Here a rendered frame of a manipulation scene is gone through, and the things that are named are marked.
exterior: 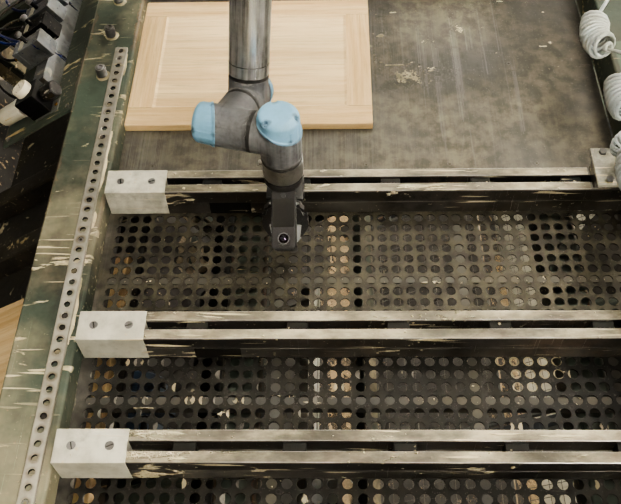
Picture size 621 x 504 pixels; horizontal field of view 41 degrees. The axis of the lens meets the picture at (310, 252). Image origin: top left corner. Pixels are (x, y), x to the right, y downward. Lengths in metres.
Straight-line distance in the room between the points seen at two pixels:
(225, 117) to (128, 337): 0.44
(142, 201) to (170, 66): 0.44
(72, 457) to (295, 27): 1.20
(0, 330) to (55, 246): 0.52
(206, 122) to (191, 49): 0.68
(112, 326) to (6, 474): 0.31
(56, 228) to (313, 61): 0.74
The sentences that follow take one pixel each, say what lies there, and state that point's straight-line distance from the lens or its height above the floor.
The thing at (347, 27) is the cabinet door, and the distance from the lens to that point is 2.16.
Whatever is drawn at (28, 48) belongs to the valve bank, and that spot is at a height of 0.73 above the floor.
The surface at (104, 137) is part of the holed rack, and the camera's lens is 1.91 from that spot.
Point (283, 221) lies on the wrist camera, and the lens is 1.54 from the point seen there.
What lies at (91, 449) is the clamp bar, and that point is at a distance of 1.48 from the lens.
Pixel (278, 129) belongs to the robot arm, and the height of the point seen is 1.41.
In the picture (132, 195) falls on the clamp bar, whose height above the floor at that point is 0.97.
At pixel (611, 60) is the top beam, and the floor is 1.86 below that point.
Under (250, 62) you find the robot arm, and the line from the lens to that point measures 1.55.
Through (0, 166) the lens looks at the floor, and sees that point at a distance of 2.96.
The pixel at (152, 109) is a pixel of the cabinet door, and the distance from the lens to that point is 2.00.
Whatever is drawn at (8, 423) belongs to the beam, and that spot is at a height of 0.83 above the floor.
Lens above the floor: 2.03
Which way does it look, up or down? 28 degrees down
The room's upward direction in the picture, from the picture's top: 69 degrees clockwise
